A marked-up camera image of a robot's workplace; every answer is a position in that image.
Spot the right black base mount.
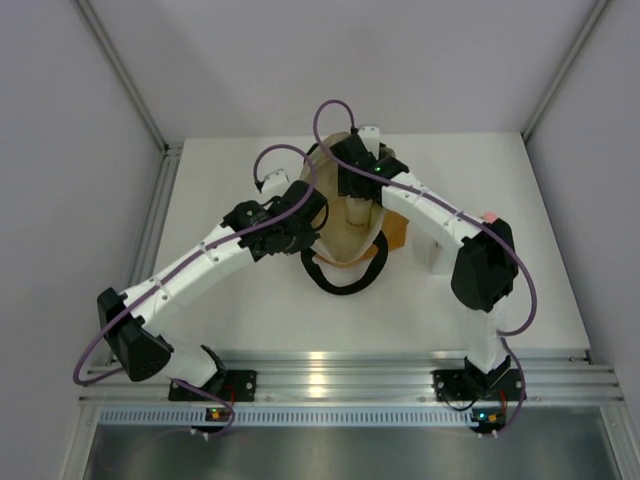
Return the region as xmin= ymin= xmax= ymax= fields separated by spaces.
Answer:
xmin=433 ymin=369 xmax=524 ymax=402

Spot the beige bottle beige cap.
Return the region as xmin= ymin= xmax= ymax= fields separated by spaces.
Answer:
xmin=344 ymin=196 xmax=373 ymax=230

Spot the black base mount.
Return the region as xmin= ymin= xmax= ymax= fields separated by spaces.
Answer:
xmin=433 ymin=369 xmax=524 ymax=402
xmin=168 ymin=370 xmax=257 ymax=403

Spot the orange bottle pink cap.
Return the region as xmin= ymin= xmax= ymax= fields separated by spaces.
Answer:
xmin=481 ymin=212 xmax=498 ymax=223

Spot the clear bottle black cap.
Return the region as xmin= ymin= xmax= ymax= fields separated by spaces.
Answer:
xmin=428 ymin=241 xmax=456 ymax=276

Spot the aluminium frame post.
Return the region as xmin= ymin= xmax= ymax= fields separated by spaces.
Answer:
xmin=521 ymin=0 xmax=614 ymax=145
xmin=72 ymin=0 xmax=168 ymax=154

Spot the right aluminium frame post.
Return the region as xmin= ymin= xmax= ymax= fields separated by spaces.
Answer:
xmin=521 ymin=0 xmax=614 ymax=145

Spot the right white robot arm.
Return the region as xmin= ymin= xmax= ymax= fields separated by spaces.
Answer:
xmin=319 ymin=134 xmax=519 ymax=397

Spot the tan canvas tote bag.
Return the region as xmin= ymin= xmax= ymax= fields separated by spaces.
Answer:
xmin=301 ymin=129 xmax=409 ymax=296

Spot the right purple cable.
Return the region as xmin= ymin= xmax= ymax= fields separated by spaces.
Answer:
xmin=312 ymin=99 xmax=539 ymax=436

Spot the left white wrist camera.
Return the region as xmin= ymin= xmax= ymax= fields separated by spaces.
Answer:
xmin=258 ymin=169 xmax=290 ymax=197

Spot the grey slotted cable duct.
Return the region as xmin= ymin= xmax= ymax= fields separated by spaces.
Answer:
xmin=99 ymin=406 xmax=479 ymax=427

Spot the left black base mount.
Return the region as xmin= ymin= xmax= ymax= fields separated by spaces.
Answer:
xmin=168 ymin=370 xmax=257 ymax=403

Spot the aluminium mounting rail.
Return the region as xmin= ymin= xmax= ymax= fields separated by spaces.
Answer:
xmin=79 ymin=349 xmax=624 ymax=407

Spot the left aluminium frame post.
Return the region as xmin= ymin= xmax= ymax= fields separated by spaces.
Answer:
xmin=72 ymin=0 xmax=168 ymax=154

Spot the purple cable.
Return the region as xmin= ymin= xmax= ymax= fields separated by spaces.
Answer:
xmin=312 ymin=99 xmax=539 ymax=436
xmin=73 ymin=143 xmax=321 ymax=441

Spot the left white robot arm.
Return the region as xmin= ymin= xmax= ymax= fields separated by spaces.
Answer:
xmin=97 ymin=180 xmax=328 ymax=400

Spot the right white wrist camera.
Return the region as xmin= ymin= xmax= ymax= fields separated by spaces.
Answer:
xmin=357 ymin=125 xmax=381 ymax=159

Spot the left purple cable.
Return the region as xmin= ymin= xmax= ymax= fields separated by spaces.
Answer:
xmin=73 ymin=143 xmax=321 ymax=441

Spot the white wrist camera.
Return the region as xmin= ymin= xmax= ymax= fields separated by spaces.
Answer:
xmin=357 ymin=125 xmax=381 ymax=159
xmin=258 ymin=169 xmax=290 ymax=197

